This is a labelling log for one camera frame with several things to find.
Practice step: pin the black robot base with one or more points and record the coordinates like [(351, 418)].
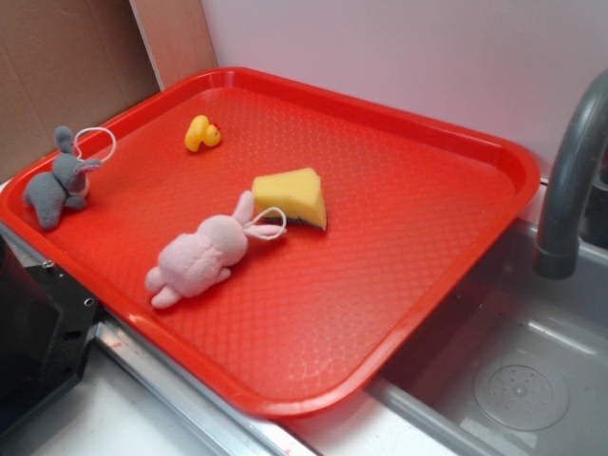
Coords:
[(48, 320)]

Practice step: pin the yellow sponge wedge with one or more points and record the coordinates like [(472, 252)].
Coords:
[(298, 194)]

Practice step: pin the red plastic tray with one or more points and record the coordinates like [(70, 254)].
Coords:
[(308, 319)]

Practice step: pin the pink plush bunny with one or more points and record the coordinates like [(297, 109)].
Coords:
[(192, 263)]

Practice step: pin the yellow rubber duck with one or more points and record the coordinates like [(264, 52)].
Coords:
[(201, 131)]

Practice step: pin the gray plush bunny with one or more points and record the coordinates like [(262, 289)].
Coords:
[(65, 185)]

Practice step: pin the gray plastic sink basin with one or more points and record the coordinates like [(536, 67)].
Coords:
[(510, 363)]

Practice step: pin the gray toy faucet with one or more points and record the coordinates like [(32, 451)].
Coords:
[(575, 203)]

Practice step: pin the brown cardboard panel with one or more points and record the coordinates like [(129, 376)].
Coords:
[(80, 63)]

